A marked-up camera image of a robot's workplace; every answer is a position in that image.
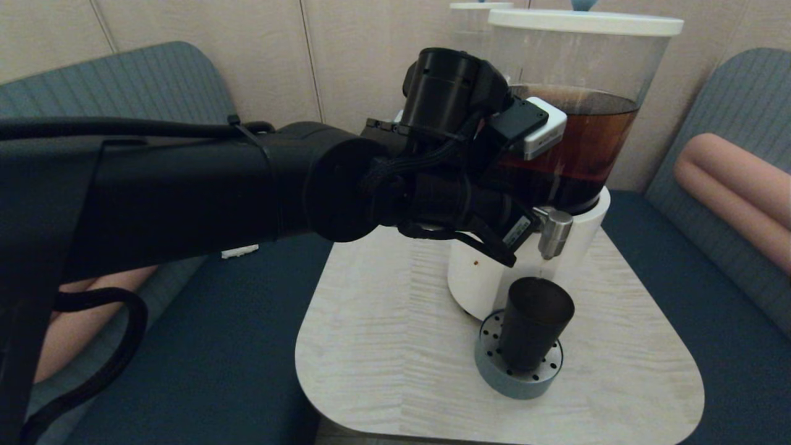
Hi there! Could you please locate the empty white beverage dispenser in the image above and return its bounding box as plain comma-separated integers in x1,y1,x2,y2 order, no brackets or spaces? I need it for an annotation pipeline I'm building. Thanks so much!
449,1,515,59

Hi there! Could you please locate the black camera cable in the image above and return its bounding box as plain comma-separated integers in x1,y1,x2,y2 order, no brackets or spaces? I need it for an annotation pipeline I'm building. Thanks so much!
362,117,517,268

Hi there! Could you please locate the pink bolster cushion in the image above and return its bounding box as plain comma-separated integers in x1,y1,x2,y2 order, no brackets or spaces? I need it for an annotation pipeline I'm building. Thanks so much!
34,265,160,384
674,133,791,276

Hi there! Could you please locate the blue perforated drip tray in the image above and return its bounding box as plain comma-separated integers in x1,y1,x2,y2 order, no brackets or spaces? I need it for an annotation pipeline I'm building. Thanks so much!
475,309,564,400

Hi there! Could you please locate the large tea beverage dispenser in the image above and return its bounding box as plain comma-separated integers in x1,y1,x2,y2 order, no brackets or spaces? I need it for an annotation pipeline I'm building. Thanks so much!
447,0,684,322

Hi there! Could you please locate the black sleeved arm cable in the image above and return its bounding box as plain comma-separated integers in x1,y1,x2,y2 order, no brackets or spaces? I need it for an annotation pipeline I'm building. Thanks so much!
0,115,276,445

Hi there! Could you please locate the dark grey tall cup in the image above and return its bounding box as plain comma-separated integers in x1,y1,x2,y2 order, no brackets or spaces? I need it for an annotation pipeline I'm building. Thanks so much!
499,276,575,373

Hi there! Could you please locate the teal upholstered bench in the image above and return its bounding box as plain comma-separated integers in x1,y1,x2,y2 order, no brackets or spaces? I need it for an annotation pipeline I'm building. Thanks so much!
0,41,337,445
603,48,791,445

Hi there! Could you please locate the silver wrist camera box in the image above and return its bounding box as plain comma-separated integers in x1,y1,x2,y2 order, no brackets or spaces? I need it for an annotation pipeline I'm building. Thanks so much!
488,96,568,162

